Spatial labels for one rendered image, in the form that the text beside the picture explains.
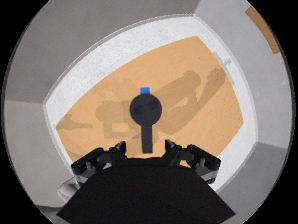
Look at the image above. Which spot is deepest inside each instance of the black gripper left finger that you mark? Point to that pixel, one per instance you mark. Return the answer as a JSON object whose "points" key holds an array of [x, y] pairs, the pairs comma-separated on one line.
{"points": [[84, 167]]}

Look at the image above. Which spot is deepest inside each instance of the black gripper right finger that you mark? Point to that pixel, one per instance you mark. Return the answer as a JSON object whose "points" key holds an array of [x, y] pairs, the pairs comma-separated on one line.
{"points": [[207, 165]]}

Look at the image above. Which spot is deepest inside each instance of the blue kettle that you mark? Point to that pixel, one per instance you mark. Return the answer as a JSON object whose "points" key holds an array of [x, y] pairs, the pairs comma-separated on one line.
{"points": [[145, 116]]}

